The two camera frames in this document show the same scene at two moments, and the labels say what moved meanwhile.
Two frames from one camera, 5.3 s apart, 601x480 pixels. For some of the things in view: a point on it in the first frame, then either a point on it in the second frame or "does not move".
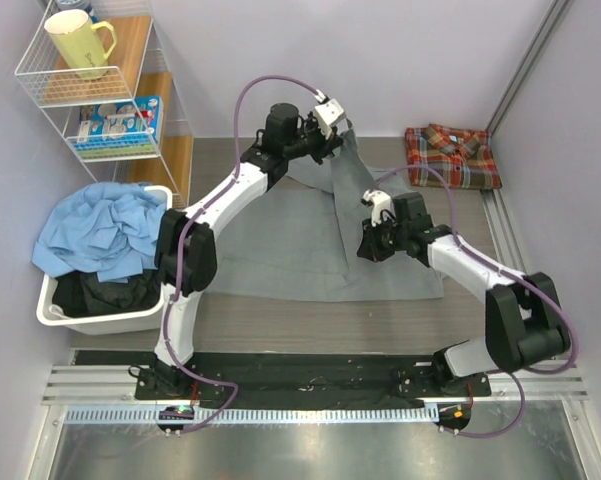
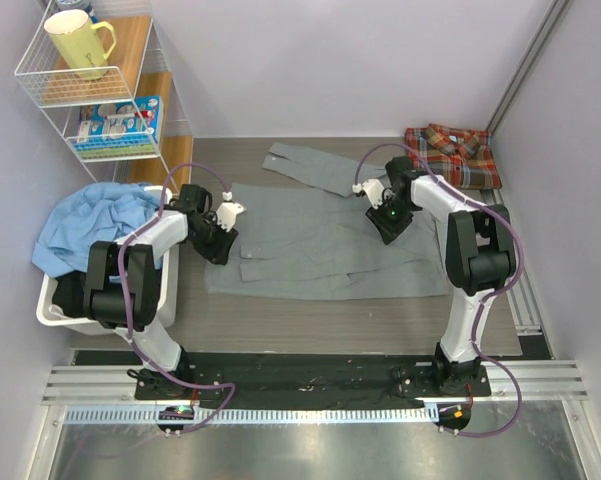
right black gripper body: (382, 238) → (393, 215)
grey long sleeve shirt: (299, 237) does not move
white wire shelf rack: (101, 71) does not move
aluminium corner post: (557, 14) does not move
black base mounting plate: (202, 381) does not move
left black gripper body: (316, 145) → (212, 239)
